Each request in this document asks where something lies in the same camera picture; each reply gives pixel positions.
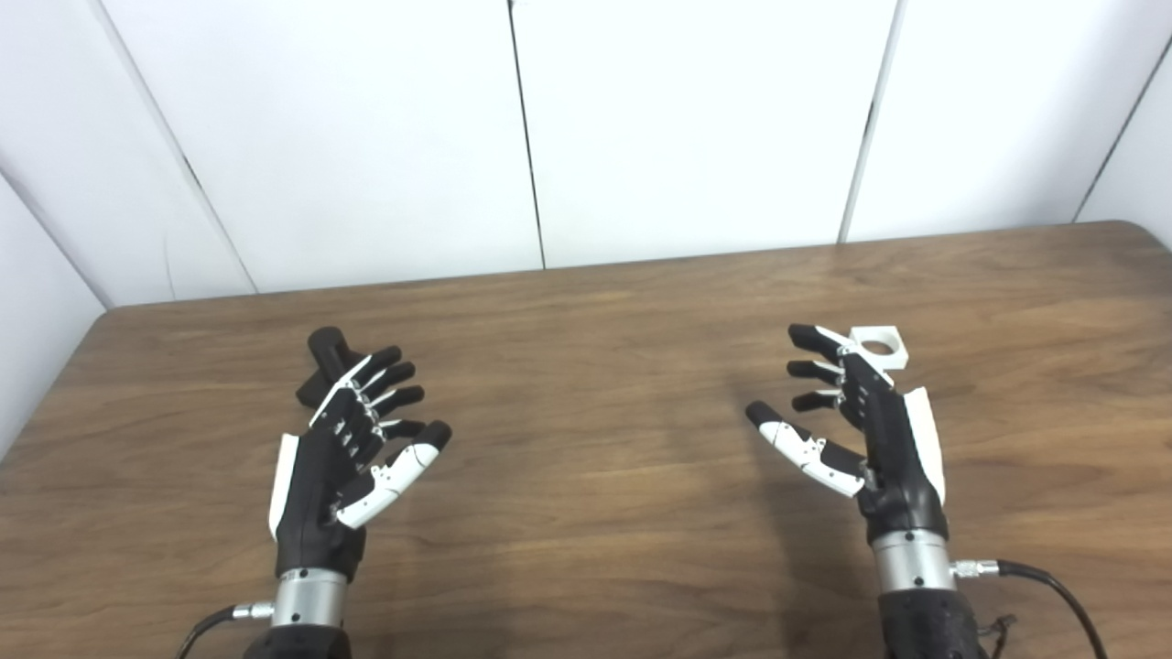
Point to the black peg with square base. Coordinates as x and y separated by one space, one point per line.
325 352

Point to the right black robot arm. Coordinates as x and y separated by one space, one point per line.
920 613

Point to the white square piece with hole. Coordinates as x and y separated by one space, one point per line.
895 352

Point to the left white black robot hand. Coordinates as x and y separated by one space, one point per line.
307 485

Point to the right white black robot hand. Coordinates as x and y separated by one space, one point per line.
902 467

